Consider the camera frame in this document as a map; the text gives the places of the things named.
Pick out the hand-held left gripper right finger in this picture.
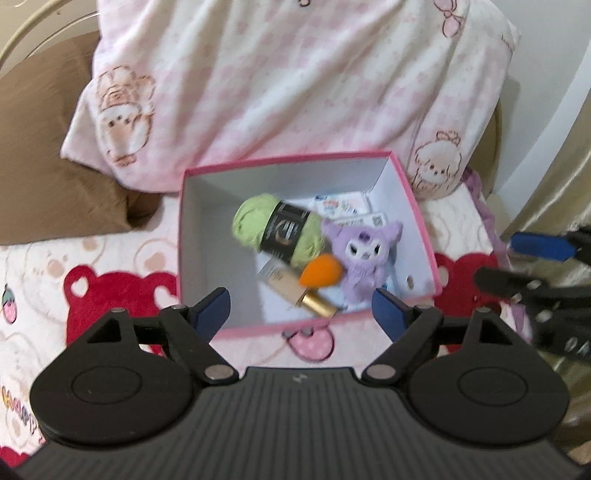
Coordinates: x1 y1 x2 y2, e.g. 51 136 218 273
362 287 518 384

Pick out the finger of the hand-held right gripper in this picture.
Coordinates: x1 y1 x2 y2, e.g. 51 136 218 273
510 229 591 264
475 267 559 311

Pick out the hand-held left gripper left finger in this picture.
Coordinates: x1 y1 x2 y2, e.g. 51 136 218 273
81 287 236 384

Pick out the purple plush toy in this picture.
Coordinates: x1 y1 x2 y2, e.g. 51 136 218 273
321 219 404 303

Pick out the beige foundation bottle gold cap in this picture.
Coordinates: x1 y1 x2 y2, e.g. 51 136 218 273
259 258 338 319

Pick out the orange makeup sponge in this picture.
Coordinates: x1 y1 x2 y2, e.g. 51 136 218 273
298 255 345 289

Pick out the pink cardboard box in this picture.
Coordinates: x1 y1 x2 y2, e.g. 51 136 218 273
177 150 441 342

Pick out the clear floss pick box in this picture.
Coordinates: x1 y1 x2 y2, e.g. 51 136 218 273
339 211 391 229

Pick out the green yarn ball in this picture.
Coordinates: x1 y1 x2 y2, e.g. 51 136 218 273
231 194 326 268

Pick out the white pocket tissue pack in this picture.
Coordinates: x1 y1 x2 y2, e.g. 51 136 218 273
310 190 371 219

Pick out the gold curtain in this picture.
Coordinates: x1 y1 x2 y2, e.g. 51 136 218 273
496 69 591 296

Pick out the brown pillow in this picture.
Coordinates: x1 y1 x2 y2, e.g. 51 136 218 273
0 34 162 245

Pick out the pink checked cartoon pillow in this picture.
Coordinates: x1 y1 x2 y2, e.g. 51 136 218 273
61 0 522 201

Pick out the cream bed headboard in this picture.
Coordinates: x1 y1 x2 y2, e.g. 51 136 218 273
0 0 504 197

